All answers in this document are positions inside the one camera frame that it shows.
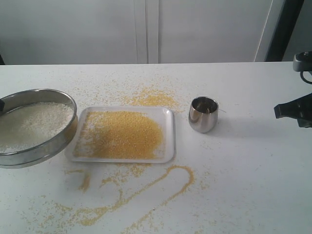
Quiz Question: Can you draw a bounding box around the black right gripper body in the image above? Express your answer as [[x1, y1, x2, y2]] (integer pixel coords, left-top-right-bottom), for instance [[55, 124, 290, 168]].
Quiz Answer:
[[297, 116, 312, 128]]

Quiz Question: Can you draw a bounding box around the round stainless steel sieve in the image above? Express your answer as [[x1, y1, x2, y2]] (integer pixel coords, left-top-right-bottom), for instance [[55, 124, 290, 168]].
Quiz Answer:
[[0, 89, 78, 168]]

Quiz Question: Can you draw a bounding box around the stainless steel cup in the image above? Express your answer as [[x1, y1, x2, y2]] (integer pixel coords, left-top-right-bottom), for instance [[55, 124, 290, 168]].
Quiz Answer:
[[188, 97, 219, 133]]

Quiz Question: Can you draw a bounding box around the white rectangular plastic tray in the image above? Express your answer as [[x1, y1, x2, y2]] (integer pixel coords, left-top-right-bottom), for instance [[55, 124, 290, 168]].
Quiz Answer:
[[65, 106, 175, 163]]

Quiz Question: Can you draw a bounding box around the white cabinet door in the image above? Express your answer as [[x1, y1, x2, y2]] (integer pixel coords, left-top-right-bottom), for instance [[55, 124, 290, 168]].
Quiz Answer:
[[133, 0, 285, 63]]

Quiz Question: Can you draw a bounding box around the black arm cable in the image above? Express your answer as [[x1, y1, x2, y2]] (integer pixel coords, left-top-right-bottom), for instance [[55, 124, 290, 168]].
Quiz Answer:
[[299, 70, 312, 84]]

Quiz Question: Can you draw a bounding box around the wrist camera with heatsink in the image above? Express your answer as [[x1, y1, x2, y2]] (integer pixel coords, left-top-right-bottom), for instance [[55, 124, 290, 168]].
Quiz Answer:
[[293, 51, 312, 72]]

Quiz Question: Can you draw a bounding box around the dark vertical door frame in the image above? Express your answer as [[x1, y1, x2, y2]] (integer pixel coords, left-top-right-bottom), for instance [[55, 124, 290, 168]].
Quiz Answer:
[[265, 0, 304, 62]]

